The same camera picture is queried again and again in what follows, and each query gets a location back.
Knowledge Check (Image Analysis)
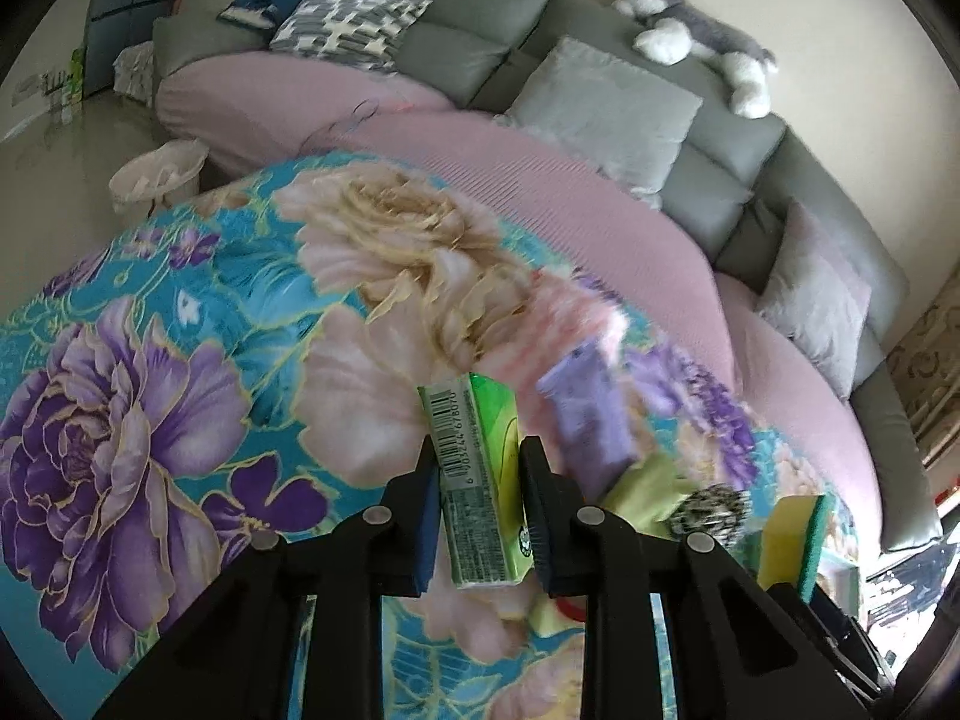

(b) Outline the dark blue cabinet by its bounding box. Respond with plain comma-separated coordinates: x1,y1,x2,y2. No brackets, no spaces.
84,0,194,100

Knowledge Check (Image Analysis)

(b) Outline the white patterned bag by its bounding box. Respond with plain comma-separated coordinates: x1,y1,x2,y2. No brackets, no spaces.
112,45,158,100

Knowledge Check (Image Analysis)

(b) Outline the pink sofa cover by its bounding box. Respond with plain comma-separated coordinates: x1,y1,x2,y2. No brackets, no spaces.
154,52,893,526

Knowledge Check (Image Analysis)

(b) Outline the grey and pink pillow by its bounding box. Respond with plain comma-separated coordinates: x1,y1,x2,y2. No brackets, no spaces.
756,199,875,400

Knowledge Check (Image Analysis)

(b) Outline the teal cardboard box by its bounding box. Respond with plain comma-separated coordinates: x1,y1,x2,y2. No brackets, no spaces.
821,540,863,605

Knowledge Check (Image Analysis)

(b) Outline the purple packet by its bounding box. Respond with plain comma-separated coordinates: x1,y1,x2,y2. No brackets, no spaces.
536,341,638,496

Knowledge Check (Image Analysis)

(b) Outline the white lined waste bin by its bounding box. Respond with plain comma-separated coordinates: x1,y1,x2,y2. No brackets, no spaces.
109,139,211,215

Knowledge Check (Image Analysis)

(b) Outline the beige patterned curtain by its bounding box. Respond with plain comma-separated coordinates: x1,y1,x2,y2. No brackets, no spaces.
885,285,960,466

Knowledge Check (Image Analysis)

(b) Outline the steel wool scrubber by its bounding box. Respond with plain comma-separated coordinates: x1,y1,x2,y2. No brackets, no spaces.
670,486,751,545

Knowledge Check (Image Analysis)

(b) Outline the grey sofa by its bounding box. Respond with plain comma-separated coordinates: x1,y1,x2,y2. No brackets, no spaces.
154,0,942,556

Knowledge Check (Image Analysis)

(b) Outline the blue white patterned pillow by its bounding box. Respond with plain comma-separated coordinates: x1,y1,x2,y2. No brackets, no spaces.
268,0,432,76

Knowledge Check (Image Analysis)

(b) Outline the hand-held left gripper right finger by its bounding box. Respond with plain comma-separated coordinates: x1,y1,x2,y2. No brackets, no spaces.
517,435,878,720

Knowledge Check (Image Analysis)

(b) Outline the green tissue packet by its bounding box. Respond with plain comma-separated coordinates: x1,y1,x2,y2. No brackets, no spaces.
416,371,537,590

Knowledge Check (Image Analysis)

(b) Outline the blue white cushion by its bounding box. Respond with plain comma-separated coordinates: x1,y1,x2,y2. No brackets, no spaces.
217,0,305,29

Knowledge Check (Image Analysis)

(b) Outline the floral blanket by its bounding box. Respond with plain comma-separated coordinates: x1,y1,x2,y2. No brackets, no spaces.
0,154,863,720

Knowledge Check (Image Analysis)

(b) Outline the light green cloth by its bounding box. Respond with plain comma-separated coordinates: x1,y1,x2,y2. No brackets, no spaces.
525,454,695,627

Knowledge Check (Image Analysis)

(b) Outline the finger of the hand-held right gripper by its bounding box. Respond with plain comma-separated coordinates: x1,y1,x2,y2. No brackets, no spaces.
769,581,890,698

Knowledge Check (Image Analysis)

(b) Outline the grey white plush husky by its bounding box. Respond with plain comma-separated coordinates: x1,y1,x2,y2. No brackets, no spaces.
611,0,779,119

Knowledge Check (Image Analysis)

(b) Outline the thin dark cord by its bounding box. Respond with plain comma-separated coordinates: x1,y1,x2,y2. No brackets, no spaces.
300,94,410,155

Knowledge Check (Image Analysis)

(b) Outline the cluster of small bottles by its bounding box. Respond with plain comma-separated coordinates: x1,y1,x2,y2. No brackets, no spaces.
11,49,83,121

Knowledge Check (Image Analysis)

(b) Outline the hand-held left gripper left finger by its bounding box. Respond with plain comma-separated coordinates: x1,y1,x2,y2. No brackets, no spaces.
97,431,443,720

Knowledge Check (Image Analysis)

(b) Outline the yellow green sponge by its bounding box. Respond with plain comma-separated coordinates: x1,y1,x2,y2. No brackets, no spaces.
757,493,830,605

